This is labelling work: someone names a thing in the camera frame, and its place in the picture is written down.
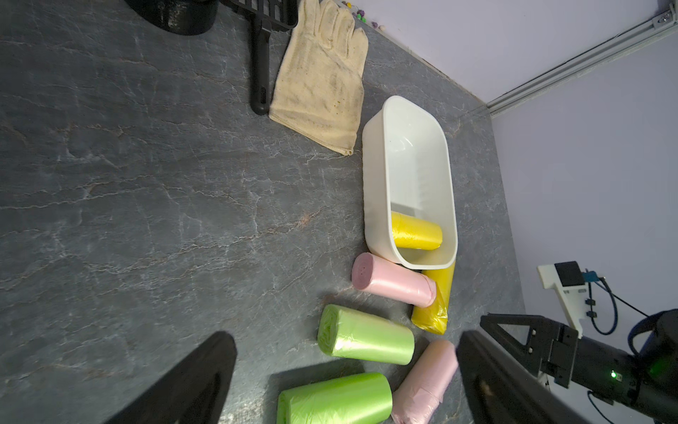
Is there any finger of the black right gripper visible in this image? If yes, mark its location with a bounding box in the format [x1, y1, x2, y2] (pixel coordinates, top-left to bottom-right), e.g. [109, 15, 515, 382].
[480, 314, 553, 366]

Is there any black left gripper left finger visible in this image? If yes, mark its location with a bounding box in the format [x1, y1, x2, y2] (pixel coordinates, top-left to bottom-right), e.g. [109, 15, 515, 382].
[108, 331, 238, 423]

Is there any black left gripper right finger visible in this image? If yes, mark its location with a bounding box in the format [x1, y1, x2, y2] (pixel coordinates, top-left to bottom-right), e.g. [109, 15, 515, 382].
[457, 330, 586, 424]

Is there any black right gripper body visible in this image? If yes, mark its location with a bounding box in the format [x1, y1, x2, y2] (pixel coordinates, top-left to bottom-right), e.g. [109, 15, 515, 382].
[539, 317, 641, 395]

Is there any pink trash bag roll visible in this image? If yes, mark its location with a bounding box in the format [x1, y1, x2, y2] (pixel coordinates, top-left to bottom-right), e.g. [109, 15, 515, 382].
[391, 339, 458, 423]
[351, 253, 437, 307]

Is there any yellow trash bag roll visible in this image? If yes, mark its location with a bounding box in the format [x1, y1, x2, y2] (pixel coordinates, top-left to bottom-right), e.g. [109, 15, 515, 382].
[411, 263, 456, 336]
[391, 212, 443, 251]

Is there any green trash bag roll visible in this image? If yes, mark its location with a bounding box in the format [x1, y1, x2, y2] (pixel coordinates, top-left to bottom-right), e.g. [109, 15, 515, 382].
[276, 373, 393, 423]
[317, 304, 415, 365]

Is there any white plastic storage box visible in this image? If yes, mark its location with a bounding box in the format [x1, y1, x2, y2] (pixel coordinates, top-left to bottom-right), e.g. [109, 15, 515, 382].
[362, 95, 458, 270]

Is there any cream fabric glove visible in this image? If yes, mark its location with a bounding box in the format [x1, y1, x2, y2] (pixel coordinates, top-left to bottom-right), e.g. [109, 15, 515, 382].
[268, 1, 368, 155]

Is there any black ceramic plant pot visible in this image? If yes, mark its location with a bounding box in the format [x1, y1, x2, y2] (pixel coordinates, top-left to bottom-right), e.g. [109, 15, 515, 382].
[125, 0, 219, 35]

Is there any black slotted plastic scoop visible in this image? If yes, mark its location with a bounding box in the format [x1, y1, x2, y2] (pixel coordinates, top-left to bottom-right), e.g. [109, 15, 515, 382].
[222, 0, 298, 116]

